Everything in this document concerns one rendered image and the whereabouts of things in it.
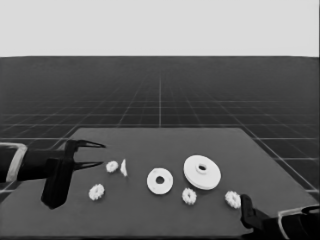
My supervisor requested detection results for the large thick white disc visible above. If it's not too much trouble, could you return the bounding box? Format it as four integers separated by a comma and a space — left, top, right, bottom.
182, 154, 222, 191

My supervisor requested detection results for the white round carrier with pins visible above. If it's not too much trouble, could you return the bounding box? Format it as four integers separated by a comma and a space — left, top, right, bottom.
146, 167, 174, 195

